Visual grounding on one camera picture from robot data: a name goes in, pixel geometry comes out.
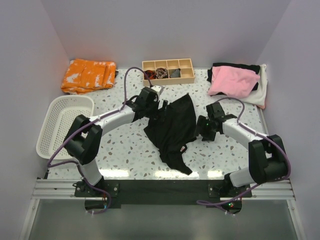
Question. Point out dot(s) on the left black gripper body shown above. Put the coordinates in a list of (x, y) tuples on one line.
[(152, 110)]

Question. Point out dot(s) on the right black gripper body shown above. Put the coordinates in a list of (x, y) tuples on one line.
[(204, 128)]

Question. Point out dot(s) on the black t-shirt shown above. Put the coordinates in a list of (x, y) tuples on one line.
[(250, 67), (172, 130)]

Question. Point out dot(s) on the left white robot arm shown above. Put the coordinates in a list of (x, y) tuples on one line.
[(83, 139)]

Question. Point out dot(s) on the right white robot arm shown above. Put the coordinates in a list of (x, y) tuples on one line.
[(267, 159)]

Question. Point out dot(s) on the orange black rolled sock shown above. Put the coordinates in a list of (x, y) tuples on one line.
[(151, 74)]

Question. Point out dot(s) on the brown patterned rolled sock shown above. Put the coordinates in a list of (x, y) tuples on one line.
[(161, 73)]

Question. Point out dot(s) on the grey folded sock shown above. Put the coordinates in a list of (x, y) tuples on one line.
[(175, 73)]

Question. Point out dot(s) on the wooden compartment tray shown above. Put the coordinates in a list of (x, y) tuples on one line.
[(187, 73)]

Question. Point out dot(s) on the pink folded t-shirt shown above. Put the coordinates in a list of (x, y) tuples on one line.
[(232, 82)]

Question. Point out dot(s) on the white folded t-shirt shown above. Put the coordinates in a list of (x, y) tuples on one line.
[(258, 97)]

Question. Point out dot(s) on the orange white folded cloth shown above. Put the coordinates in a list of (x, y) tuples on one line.
[(86, 76)]

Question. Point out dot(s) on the black folded t-shirt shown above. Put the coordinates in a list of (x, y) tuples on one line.
[(250, 67)]

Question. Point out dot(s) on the white plastic perforated basket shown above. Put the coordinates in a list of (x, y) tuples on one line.
[(60, 115)]

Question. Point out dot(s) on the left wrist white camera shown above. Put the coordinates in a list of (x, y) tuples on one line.
[(158, 89)]

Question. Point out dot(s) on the black mounting base plate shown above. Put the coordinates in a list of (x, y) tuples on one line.
[(167, 192)]

